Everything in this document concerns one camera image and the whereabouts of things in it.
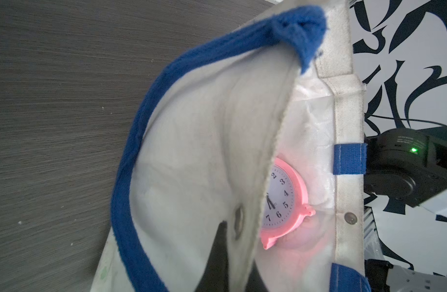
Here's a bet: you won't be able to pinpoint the white canvas bag blue handles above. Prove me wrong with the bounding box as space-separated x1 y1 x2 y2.
91 1 371 292

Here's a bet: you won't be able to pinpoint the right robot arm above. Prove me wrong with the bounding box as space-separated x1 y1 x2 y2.
364 128 447 218

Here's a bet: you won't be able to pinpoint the pink alarm clock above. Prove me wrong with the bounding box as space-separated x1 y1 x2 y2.
260 158 316 250

